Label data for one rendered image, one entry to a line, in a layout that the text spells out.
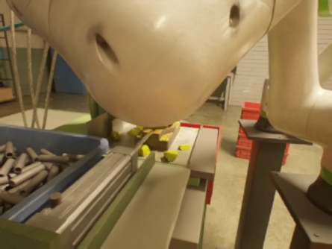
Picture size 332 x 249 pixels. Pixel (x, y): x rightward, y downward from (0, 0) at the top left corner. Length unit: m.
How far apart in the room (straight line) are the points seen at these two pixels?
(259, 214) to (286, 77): 0.85
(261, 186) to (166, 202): 0.85
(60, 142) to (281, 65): 0.55
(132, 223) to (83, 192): 0.09
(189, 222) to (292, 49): 0.41
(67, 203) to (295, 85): 0.51
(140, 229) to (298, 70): 0.46
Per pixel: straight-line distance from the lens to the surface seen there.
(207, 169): 0.49
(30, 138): 0.64
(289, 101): 0.59
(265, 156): 1.11
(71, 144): 0.56
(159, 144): 0.55
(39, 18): 0.20
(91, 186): 0.31
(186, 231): 0.41
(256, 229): 1.34
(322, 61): 1.14
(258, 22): 0.18
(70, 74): 6.97
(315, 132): 0.58
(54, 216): 0.28
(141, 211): 0.37
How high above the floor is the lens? 1.24
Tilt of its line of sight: 18 degrees down
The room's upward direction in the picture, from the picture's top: 2 degrees clockwise
